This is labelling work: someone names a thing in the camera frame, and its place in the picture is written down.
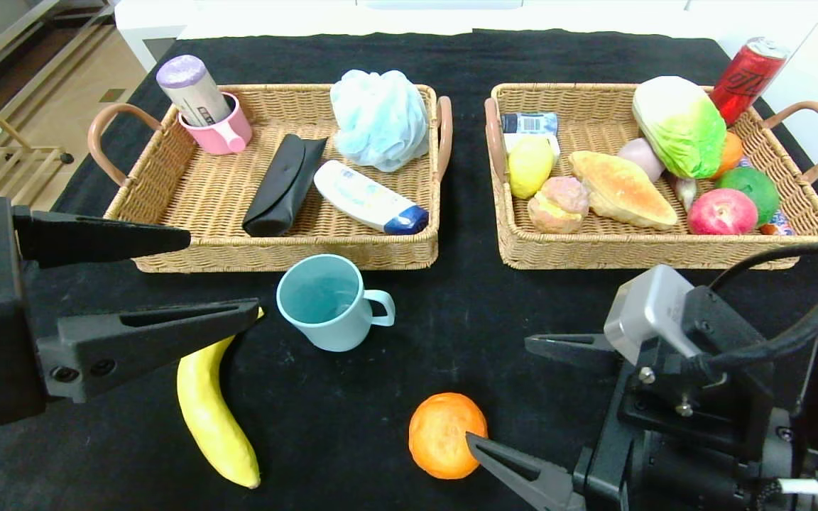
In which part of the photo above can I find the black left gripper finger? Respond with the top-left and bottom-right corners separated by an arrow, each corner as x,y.
13,205 -> 192,270
36,299 -> 247,405

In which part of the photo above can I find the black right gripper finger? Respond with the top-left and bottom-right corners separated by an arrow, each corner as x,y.
465,432 -> 587,511
524,333 -> 622,375

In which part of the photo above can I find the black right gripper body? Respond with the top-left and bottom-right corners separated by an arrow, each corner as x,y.
572,351 -> 763,511

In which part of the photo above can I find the orange fruit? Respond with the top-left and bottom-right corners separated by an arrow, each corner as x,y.
711,131 -> 745,180
409,392 -> 489,480

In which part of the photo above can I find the white green napa cabbage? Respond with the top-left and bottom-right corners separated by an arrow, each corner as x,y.
631,75 -> 728,180

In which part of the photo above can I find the yellow banana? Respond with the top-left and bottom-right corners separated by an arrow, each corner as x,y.
176,307 -> 266,490

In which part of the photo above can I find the cream puff pastry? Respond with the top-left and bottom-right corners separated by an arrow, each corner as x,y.
528,176 -> 591,234

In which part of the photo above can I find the golden bread loaf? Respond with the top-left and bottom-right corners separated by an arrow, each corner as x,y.
568,150 -> 680,230

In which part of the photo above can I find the pink plastic cup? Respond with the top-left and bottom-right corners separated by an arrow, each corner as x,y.
178,92 -> 253,156

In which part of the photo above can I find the grey tube with purple cap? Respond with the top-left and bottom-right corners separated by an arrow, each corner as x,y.
156,55 -> 234,128

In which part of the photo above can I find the yellow lemon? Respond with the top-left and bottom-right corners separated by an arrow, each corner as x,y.
508,136 -> 556,200

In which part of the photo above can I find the black glasses case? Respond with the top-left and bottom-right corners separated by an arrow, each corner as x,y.
242,134 -> 329,238

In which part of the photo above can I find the purple eggplant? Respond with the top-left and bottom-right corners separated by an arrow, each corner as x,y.
668,174 -> 699,211

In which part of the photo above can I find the red apple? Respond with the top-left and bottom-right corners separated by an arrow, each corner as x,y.
687,188 -> 759,236

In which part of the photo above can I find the wooden platform with rails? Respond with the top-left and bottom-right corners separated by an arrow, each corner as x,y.
0,0 -> 122,89

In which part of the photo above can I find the pale pink onion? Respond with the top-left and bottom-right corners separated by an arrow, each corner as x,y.
618,138 -> 665,182

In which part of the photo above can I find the light blue mug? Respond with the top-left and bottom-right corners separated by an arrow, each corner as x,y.
276,254 -> 396,353

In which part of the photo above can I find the small white blue package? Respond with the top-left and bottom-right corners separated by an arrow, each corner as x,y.
500,112 -> 561,163

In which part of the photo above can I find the green round fruit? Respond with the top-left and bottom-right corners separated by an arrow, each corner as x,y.
714,166 -> 781,226

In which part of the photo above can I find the blue red snack packet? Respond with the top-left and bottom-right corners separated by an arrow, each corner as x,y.
736,156 -> 795,236

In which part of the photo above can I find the white bottle with blue cap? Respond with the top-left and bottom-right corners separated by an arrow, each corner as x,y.
313,160 -> 430,236

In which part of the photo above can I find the light blue bath pouf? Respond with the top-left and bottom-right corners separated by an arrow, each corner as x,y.
329,69 -> 430,173

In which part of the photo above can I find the red soda can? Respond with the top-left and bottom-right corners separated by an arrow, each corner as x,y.
709,37 -> 790,127

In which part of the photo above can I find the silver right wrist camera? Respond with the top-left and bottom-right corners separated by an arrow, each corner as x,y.
603,265 -> 702,366

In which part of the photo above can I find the black right camera bracket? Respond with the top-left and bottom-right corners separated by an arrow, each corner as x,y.
618,284 -> 793,455

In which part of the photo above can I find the wicker basket with brown handles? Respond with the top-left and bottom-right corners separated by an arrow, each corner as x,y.
484,82 -> 818,271
87,84 -> 454,275

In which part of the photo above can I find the black braided cable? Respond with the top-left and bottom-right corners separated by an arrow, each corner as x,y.
689,268 -> 818,373

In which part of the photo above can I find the black camera cable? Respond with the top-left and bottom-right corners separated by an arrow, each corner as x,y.
709,241 -> 818,292

